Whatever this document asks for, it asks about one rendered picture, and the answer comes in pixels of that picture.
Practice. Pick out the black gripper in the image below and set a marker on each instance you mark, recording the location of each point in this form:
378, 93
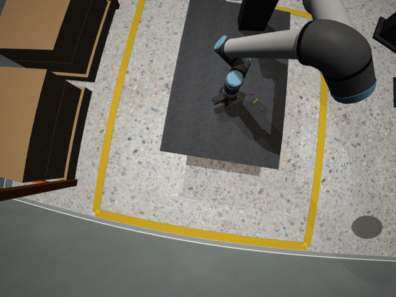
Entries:
228, 100

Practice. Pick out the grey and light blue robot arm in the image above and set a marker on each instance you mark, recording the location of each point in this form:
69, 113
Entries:
329, 43

